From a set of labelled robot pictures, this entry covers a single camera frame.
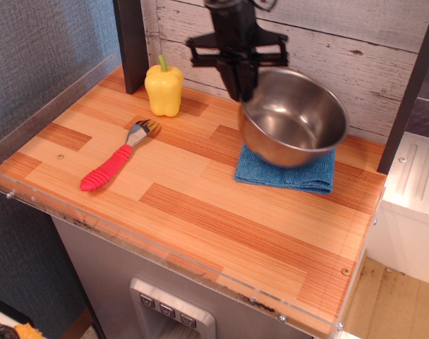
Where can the stainless steel pot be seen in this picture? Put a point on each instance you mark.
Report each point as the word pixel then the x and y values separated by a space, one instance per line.
pixel 291 120

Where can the grey toy fridge cabinet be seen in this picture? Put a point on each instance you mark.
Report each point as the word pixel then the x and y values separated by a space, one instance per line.
pixel 105 270

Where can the dark shelf post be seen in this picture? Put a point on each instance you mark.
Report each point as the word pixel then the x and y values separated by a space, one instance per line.
pixel 416 79
pixel 132 42

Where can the dark left shelf post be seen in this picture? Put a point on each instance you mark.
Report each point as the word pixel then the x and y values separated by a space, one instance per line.
pixel 132 42

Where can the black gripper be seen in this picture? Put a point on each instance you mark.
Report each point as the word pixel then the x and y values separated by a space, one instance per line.
pixel 237 40

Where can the red handled metal spork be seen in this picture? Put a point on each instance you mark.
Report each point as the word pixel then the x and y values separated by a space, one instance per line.
pixel 104 173

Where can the silver dispenser button panel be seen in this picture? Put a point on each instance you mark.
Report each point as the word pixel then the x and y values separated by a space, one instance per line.
pixel 163 315

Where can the orange and black toy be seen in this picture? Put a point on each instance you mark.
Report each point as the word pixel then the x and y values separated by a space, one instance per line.
pixel 20 331

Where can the white toy sink unit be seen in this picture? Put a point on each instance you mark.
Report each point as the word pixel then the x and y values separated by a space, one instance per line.
pixel 399 236

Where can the clear acrylic table guard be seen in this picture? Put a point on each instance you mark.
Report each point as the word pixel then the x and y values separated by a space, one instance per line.
pixel 288 254

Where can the blue folded cloth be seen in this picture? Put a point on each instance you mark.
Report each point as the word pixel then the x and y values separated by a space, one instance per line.
pixel 317 177

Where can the dark right shelf post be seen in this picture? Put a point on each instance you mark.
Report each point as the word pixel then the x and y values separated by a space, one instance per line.
pixel 416 79

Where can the yellow toy bell pepper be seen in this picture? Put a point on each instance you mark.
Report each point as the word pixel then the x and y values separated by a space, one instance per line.
pixel 164 84

